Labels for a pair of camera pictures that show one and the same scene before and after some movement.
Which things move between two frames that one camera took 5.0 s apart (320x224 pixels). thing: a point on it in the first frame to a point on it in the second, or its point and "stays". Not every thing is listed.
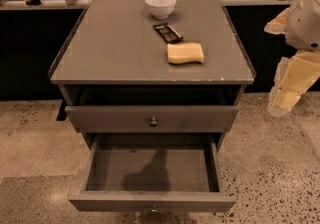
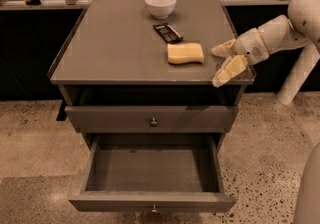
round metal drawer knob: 153,122 stays
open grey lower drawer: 153,172 stays
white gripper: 304,23 to 250,46
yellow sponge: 185,52 stays
